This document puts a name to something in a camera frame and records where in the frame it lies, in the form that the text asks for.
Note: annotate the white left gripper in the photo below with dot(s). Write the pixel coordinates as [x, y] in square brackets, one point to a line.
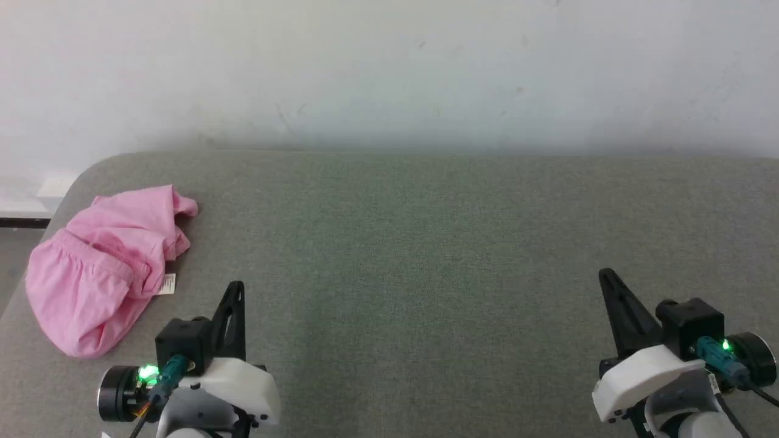
[243, 383]

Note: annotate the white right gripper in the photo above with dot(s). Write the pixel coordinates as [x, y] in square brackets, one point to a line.
[645, 374]

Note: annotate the pink cotton shorts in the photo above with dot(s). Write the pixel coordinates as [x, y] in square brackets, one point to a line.
[103, 267]

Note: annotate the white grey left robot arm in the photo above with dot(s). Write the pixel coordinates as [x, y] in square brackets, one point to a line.
[115, 395]

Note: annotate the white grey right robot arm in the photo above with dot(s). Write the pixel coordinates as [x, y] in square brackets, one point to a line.
[754, 359]

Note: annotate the grey fabric sofa seat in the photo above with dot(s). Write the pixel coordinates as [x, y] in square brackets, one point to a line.
[414, 255]

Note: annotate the white ledge with black strip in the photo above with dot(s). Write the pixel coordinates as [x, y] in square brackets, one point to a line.
[30, 198]

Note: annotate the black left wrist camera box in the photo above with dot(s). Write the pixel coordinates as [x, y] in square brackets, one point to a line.
[182, 340]

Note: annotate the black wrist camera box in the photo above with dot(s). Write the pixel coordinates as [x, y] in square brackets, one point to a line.
[182, 340]
[691, 322]

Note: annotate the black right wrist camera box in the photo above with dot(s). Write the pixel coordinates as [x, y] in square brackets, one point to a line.
[691, 322]

